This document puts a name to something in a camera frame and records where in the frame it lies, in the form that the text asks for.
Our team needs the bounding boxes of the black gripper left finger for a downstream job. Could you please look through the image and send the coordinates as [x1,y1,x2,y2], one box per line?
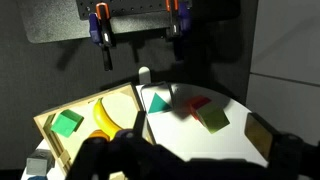
[132,110,156,145]

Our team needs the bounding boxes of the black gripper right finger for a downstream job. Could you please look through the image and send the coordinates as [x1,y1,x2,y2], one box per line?
[244,112,284,165]

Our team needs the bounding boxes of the lime green block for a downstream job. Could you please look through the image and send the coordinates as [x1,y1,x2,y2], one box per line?
[195,103,231,135]

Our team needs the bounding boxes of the white block with teal triangle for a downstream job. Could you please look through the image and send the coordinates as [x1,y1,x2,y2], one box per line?
[139,81,174,115]

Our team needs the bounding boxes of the wooden tray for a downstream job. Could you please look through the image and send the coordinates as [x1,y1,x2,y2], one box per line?
[33,82,156,180]

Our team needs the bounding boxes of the red block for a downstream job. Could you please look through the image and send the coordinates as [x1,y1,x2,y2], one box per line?
[185,95,212,120]

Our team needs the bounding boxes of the grey block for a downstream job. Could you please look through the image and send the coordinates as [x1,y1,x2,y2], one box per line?
[25,148,56,177]

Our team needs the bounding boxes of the yellow toy banana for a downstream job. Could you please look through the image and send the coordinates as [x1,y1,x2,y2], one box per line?
[92,97,124,140]

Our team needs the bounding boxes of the white rounded tab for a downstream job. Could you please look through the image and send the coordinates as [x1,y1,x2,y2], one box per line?
[138,66,151,85]

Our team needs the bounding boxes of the orange purple black clamp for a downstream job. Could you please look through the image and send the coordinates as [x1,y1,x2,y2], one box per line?
[88,2,115,72]
[165,0,193,62]

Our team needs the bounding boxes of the grey textured plate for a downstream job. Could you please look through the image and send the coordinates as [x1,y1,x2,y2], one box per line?
[16,0,174,44]

